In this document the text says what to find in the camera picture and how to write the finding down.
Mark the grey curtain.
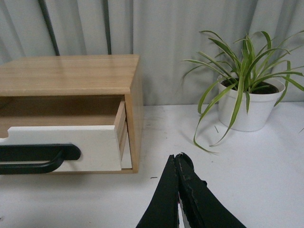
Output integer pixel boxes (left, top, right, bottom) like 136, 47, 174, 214
0, 0, 304, 105

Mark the black drawer handle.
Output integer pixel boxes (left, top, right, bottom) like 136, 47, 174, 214
0, 144, 81, 175

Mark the wooden drawer cabinet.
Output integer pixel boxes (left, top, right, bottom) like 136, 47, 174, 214
0, 55, 143, 173

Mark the green spider plant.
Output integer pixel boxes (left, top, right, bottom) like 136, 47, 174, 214
181, 28, 304, 154

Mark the white plant pot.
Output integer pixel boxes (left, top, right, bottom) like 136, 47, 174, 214
218, 78, 285, 132

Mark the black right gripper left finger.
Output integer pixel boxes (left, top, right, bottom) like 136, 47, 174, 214
137, 155, 179, 228

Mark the white drawer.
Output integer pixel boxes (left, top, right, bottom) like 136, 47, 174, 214
120, 123, 132, 169
0, 96, 127, 172

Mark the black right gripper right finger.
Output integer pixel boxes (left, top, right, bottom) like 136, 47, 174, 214
175, 153, 245, 228

